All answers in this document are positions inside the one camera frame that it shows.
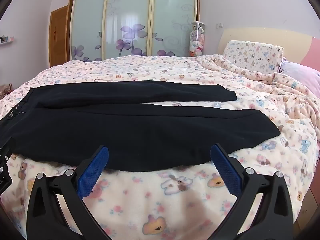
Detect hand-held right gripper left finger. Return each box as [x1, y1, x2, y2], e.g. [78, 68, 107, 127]
[26, 145, 112, 240]

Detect bear print blanket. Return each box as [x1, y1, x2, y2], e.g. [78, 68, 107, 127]
[0, 54, 320, 240]

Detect wooden door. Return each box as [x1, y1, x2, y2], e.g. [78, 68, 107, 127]
[48, 5, 69, 68]

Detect light purple pillow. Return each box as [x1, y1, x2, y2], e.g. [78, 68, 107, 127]
[279, 60, 320, 98]

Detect frosted floral glass door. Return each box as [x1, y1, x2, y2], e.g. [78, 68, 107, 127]
[65, 0, 200, 62]

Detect clear tube of plush toys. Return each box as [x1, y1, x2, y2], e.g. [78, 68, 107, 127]
[188, 21, 206, 57]

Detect black pants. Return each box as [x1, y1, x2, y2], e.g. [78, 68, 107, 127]
[0, 81, 281, 173]

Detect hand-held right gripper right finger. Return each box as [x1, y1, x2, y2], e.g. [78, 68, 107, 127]
[210, 144, 293, 240]

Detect cream and pink headboard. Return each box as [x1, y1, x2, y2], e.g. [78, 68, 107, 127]
[218, 27, 320, 68]

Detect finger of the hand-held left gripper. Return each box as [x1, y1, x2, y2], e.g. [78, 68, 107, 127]
[0, 137, 13, 180]

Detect small wall shelf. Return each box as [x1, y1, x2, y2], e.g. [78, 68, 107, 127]
[0, 35, 14, 46]

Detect bear print pillow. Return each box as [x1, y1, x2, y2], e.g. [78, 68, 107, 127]
[222, 40, 284, 74]

